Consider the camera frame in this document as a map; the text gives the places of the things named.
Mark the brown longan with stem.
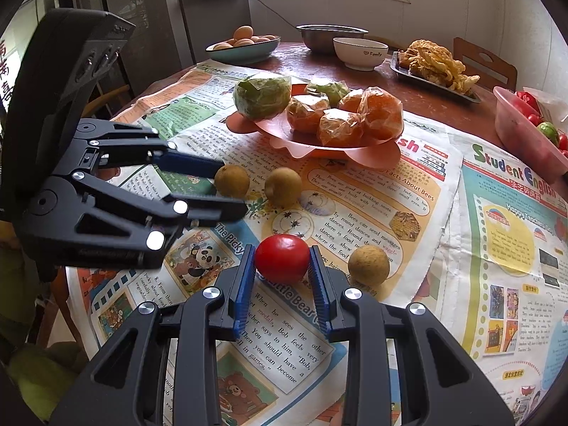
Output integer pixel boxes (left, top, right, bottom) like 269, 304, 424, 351
214, 164, 250, 199

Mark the brown longan front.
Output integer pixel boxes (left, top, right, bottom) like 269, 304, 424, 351
264, 167, 302, 208

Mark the red cherry tomato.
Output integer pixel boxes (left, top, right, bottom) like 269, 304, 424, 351
254, 234, 310, 285

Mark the green pear front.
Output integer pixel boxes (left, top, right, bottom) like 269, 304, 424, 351
233, 73, 292, 120

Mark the green pear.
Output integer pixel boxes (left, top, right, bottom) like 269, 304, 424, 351
304, 79, 350, 108
233, 73, 292, 120

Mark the orange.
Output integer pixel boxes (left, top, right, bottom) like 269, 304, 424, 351
317, 109, 363, 147
338, 88, 364, 114
286, 94, 330, 134
357, 87, 403, 141

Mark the Student English newspaper sheet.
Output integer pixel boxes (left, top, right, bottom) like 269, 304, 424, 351
440, 132, 567, 425

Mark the orange flower-shaped plate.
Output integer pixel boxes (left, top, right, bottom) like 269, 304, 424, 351
227, 84, 401, 170

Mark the bowl of eggs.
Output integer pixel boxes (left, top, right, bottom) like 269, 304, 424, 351
206, 25, 280, 65

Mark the newspaper left sheet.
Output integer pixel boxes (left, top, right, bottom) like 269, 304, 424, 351
66, 61, 463, 425

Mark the steel mixing bowl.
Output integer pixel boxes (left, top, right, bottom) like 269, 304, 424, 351
296, 24, 368, 55

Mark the white ceramic bowl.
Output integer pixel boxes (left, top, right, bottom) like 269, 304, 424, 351
333, 38, 388, 71

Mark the pink tub of tomatoes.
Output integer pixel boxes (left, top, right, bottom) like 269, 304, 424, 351
493, 87, 567, 184

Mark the tray of fried food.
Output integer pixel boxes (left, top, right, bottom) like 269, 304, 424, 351
391, 39, 480, 104

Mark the wooden chair back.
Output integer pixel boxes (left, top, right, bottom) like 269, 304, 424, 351
453, 38, 518, 91

